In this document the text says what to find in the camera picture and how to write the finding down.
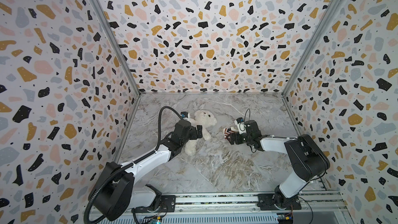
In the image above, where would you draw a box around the white plush teddy bear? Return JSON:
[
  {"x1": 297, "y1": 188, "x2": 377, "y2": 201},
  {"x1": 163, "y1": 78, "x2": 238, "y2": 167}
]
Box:
[{"x1": 183, "y1": 110, "x2": 217, "y2": 156}]

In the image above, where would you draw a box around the red white striped sweater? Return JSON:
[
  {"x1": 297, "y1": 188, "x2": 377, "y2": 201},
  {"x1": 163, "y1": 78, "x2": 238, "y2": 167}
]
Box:
[{"x1": 223, "y1": 127, "x2": 238, "y2": 141}]

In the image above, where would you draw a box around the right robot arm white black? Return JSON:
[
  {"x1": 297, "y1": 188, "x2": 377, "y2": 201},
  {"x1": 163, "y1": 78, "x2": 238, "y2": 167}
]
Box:
[{"x1": 224, "y1": 118, "x2": 330, "y2": 209}]

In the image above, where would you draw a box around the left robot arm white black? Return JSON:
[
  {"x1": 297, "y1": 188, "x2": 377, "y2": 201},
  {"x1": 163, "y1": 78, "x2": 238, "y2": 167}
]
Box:
[{"x1": 84, "y1": 120, "x2": 203, "y2": 224}]

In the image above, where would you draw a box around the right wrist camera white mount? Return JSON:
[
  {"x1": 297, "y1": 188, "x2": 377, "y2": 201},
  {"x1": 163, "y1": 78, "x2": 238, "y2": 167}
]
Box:
[{"x1": 235, "y1": 117, "x2": 246, "y2": 134}]

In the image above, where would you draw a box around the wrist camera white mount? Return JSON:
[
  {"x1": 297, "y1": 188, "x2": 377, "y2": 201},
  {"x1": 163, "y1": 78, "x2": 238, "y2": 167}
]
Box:
[
  {"x1": 235, "y1": 117, "x2": 246, "y2": 134},
  {"x1": 180, "y1": 112, "x2": 190, "y2": 120}
]

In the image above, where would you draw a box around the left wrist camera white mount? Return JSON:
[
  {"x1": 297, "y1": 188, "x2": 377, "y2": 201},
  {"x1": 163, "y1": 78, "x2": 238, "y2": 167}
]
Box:
[{"x1": 180, "y1": 112, "x2": 190, "y2": 120}]

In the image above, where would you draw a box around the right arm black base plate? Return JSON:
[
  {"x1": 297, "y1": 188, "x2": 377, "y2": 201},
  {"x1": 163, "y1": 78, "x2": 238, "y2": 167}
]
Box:
[{"x1": 257, "y1": 193, "x2": 302, "y2": 211}]

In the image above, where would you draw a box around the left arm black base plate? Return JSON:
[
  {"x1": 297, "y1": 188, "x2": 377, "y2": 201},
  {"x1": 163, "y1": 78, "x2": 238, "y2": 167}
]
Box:
[{"x1": 154, "y1": 195, "x2": 176, "y2": 213}]

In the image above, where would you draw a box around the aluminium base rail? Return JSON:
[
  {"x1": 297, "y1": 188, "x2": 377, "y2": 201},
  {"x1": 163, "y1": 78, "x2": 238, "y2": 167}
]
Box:
[{"x1": 113, "y1": 191, "x2": 353, "y2": 224}]

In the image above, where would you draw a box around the black corrugated cable hose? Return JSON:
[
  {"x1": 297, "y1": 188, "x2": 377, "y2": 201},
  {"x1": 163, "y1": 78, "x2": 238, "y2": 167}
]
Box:
[{"x1": 83, "y1": 105, "x2": 182, "y2": 224}]

